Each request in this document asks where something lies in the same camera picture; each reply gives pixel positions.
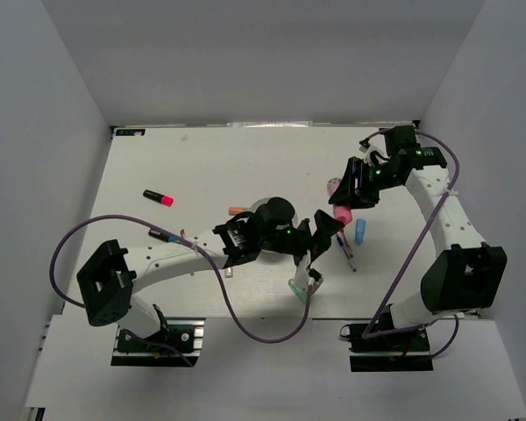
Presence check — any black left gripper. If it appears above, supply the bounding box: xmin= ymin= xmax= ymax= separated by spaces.
xmin=259 ymin=210 xmax=345 ymax=275

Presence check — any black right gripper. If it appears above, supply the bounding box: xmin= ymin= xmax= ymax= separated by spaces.
xmin=329 ymin=156 xmax=402 ymax=211

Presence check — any pink capped highlighter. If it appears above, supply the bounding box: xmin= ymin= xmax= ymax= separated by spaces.
xmin=326 ymin=177 xmax=352 ymax=225

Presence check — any grey highlighter orange cap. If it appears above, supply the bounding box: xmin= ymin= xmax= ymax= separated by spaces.
xmin=228 ymin=207 xmax=247 ymax=216

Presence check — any black highlighter pink cap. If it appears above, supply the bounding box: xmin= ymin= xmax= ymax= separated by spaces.
xmin=143 ymin=189 xmax=174 ymax=207

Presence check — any black highlighter blue cap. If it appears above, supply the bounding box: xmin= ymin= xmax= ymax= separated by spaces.
xmin=148 ymin=228 xmax=177 ymax=243

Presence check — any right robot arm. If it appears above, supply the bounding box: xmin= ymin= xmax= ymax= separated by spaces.
xmin=329 ymin=125 xmax=508 ymax=350

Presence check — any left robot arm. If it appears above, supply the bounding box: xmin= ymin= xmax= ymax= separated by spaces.
xmin=76 ymin=197 xmax=344 ymax=350

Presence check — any blue gel pen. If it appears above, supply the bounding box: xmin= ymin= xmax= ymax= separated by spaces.
xmin=336 ymin=234 xmax=357 ymax=273

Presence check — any blue transparent highlighter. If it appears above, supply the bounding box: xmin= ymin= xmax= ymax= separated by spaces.
xmin=354 ymin=218 xmax=366 ymax=246

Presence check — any red gel pen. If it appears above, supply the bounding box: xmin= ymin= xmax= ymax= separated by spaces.
xmin=339 ymin=232 xmax=353 ymax=259

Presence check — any white round pen holder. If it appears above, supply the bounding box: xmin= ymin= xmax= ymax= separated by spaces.
xmin=248 ymin=196 xmax=300 ymax=264

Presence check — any green transparent highlighter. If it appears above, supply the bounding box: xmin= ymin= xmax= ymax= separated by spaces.
xmin=288 ymin=279 xmax=309 ymax=303

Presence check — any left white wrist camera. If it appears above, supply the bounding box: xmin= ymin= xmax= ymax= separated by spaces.
xmin=292 ymin=253 xmax=323 ymax=298

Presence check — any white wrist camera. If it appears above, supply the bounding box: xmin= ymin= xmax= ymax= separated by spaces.
xmin=359 ymin=134 xmax=388 ymax=167
xmin=292 ymin=253 xmax=323 ymax=298

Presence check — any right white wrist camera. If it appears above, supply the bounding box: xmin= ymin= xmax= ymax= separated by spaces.
xmin=359 ymin=134 xmax=388 ymax=167

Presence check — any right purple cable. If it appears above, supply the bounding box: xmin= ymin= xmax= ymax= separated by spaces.
xmin=361 ymin=129 xmax=461 ymax=365

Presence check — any purple cable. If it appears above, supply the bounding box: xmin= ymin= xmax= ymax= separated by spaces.
xmin=48 ymin=214 xmax=323 ymax=344
xmin=361 ymin=129 xmax=461 ymax=365

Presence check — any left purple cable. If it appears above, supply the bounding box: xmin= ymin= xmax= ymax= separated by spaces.
xmin=48 ymin=214 xmax=323 ymax=344

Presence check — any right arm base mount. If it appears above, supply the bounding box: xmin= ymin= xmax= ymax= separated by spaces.
xmin=339 ymin=323 xmax=433 ymax=373

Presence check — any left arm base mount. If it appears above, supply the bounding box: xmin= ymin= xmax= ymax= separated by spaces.
xmin=110 ymin=318 xmax=205 ymax=368

